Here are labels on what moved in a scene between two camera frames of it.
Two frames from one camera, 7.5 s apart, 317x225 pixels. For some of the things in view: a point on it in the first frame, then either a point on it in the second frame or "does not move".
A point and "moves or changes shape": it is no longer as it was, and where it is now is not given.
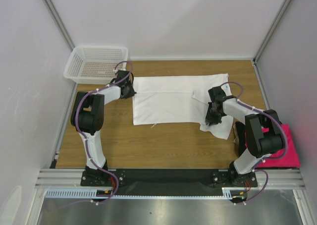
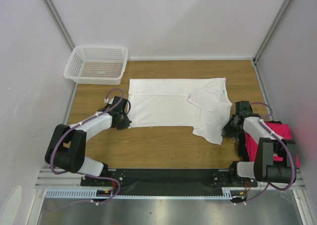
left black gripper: [131, 93] to [125, 124]
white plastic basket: [95, 65] does not move
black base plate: [170, 181] does not move
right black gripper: [212, 114] to [228, 130]
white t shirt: [178, 99] moves or changes shape
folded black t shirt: [240, 133] does not move
